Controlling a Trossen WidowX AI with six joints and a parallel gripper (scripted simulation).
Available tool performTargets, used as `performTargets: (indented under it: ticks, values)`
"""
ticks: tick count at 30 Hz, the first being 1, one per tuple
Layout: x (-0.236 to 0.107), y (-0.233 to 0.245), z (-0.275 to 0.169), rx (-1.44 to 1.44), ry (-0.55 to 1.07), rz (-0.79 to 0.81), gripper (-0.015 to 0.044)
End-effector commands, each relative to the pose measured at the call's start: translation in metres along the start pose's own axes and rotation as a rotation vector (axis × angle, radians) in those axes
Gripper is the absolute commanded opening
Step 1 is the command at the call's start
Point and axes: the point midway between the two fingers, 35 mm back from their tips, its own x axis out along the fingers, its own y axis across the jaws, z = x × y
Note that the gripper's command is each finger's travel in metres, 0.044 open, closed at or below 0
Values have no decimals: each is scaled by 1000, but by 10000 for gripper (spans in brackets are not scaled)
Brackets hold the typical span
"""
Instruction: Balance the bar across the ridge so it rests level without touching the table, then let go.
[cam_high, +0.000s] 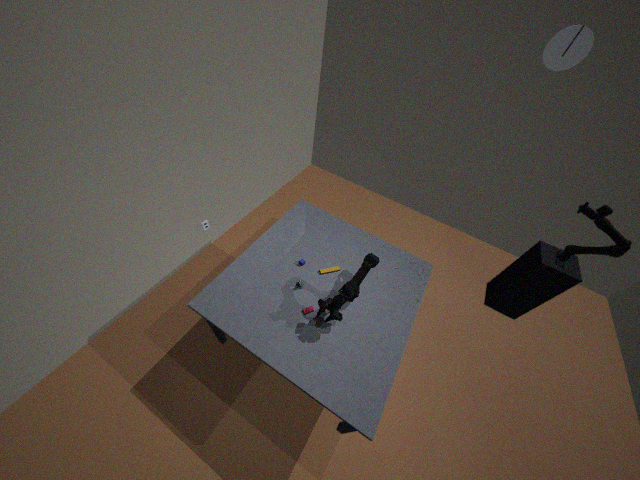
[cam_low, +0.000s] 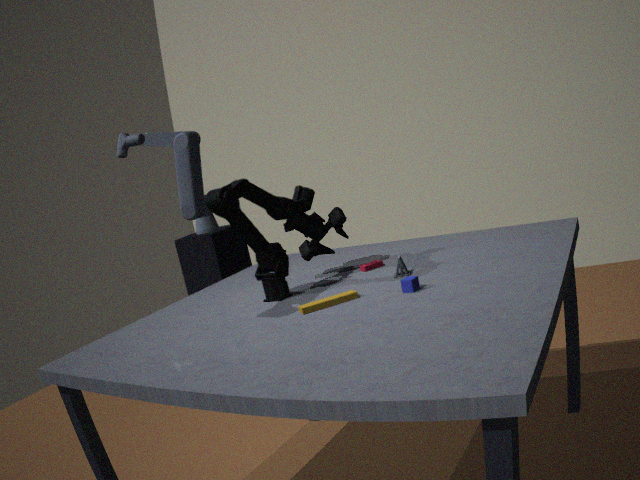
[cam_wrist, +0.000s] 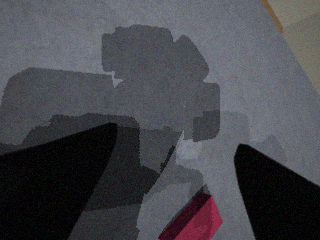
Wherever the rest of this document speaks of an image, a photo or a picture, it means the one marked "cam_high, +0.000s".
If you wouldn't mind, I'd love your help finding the yellow bar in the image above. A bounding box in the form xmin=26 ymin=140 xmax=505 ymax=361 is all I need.
xmin=320 ymin=266 xmax=340 ymax=274

